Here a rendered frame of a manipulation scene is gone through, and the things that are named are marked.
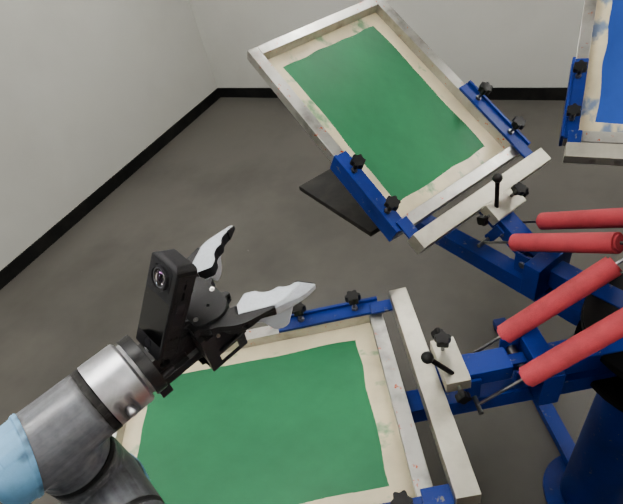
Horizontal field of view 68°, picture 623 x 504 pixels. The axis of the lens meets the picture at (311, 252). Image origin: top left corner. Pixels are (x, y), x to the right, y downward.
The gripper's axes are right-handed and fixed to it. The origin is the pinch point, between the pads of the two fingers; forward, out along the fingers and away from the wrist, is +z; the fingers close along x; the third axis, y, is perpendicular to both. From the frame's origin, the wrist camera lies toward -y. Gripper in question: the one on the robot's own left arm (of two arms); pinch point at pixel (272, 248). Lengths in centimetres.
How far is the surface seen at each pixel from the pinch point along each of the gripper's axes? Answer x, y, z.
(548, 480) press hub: 47, 161, 73
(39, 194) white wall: -325, 176, 16
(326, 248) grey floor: -122, 186, 123
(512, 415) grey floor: 24, 166, 90
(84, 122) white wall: -353, 154, 79
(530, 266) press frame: 11, 62, 75
